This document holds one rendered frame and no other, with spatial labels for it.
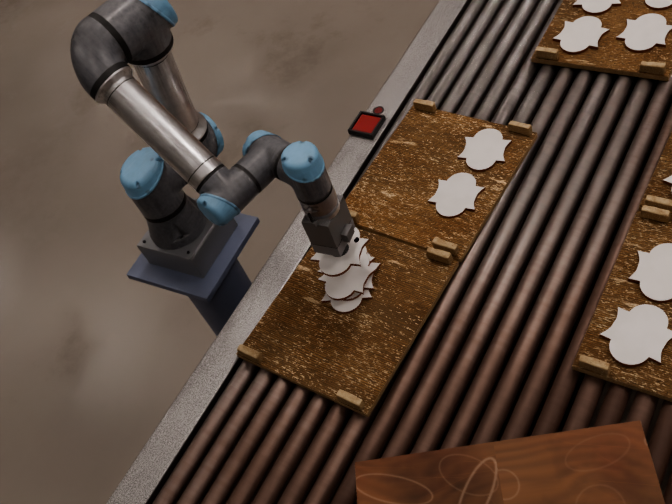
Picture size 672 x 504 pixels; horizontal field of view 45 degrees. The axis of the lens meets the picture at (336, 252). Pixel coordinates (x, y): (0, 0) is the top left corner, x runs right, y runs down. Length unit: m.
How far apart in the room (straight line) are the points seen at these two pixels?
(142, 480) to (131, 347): 1.47
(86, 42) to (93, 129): 2.59
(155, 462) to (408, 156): 0.94
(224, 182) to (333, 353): 0.45
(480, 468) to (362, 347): 0.42
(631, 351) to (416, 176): 0.68
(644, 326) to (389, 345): 0.51
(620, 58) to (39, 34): 3.70
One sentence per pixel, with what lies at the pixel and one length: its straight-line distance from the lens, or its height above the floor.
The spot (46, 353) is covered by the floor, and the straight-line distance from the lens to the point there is 3.42.
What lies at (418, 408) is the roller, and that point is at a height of 0.92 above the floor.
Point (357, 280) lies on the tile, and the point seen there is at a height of 0.97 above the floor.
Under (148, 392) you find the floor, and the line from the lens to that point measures 3.07.
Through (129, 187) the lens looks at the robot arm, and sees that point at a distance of 1.94.
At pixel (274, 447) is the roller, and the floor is 0.91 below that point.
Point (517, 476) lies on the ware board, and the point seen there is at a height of 1.04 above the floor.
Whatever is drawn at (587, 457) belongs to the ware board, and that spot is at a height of 1.04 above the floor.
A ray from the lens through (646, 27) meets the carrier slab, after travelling 2.29.
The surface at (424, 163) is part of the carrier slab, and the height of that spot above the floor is 0.94.
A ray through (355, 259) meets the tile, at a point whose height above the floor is 1.05.
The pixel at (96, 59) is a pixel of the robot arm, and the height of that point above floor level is 1.55.
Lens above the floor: 2.38
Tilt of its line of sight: 50 degrees down
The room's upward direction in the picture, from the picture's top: 23 degrees counter-clockwise
